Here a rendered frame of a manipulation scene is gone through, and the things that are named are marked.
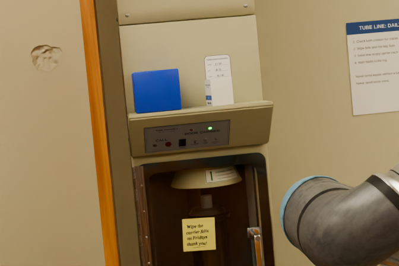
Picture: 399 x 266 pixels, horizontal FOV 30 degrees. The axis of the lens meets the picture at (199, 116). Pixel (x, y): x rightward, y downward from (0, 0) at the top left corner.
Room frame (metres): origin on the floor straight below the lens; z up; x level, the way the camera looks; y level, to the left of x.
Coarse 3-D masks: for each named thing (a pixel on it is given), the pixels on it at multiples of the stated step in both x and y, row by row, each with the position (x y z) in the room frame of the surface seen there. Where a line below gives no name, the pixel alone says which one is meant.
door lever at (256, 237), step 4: (252, 232) 1.72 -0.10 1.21; (256, 232) 1.73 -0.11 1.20; (252, 236) 1.71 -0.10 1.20; (256, 236) 1.68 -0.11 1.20; (260, 236) 1.68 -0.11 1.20; (256, 240) 1.68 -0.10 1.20; (260, 240) 1.68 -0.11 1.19; (256, 244) 1.68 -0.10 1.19; (260, 244) 1.68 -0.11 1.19; (256, 248) 1.68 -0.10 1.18; (260, 248) 1.68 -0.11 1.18; (256, 252) 1.68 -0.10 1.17; (260, 252) 1.68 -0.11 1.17; (256, 256) 1.68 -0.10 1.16; (260, 256) 1.68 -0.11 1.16; (256, 260) 1.68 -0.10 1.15; (260, 260) 1.68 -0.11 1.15; (256, 264) 1.68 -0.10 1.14; (260, 264) 1.68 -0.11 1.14
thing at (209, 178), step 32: (192, 160) 1.71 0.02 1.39; (224, 160) 1.72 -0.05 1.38; (256, 160) 1.73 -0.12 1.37; (160, 192) 1.71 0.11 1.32; (192, 192) 1.71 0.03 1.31; (224, 192) 1.72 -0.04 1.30; (256, 192) 1.73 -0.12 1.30; (160, 224) 1.71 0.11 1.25; (224, 224) 1.72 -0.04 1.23; (256, 224) 1.73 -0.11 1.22; (160, 256) 1.70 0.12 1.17; (192, 256) 1.71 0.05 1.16; (224, 256) 1.72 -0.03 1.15
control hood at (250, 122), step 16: (160, 112) 1.61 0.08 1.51; (176, 112) 1.61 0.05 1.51; (192, 112) 1.61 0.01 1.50; (208, 112) 1.62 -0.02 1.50; (224, 112) 1.62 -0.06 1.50; (240, 112) 1.63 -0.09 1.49; (256, 112) 1.64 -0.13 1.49; (272, 112) 1.65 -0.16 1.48; (128, 128) 1.68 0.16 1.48; (240, 128) 1.67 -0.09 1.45; (256, 128) 1.68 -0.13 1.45; (144, 144) 1.66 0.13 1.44; (240, 144) 1.71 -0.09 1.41
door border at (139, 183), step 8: (136, 168) 1.70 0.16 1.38; (136, 176) 1.70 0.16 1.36; (136, 184) 1.70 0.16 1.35; (144, 184) 1.70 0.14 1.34; (144, 192) 1.70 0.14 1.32; (144, 200) 1.70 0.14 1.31; (136, 208) 1.70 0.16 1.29; (144, 208) 1.70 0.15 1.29; (144, 216) 1.70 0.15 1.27; (144, 224) 1.70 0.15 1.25; (144, 232) 1.70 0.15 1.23; (144, 240) 1.70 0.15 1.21; (144, 248) 1.70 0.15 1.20; (144, 256) 1.70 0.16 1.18; (144, 264) 1.70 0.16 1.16; (152, 264) 1.70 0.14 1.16
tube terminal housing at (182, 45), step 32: (128, 32) 1.71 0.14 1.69; (160, 32) 1.72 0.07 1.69; (192, 32) 1.73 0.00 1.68; (224, 32) 1.74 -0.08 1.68; (256, 32) 1.75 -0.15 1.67; (128, 64) 1.71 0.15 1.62; (160, 64) 1.72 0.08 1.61; (192, 64) 1.73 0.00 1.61; (256, 64) 1.75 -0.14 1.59; (128, 96) 1.71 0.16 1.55; (192, 96) 1.73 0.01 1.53; (256, 96) 1.75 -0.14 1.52; (160, 160) 1.72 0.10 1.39
